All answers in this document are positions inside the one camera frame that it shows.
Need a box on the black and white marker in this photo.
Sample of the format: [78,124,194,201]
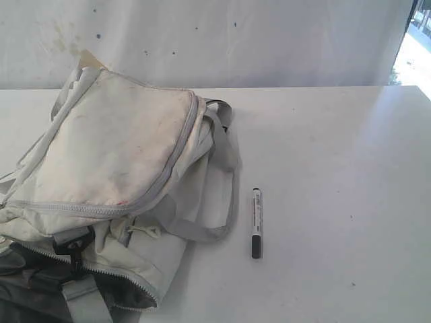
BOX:
[251,187,263,260]

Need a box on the white fabric zipper bag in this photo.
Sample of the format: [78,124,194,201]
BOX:
[1,67,239,322]

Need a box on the beige tape patch on wall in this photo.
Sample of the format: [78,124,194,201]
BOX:
[78,49,106,69]

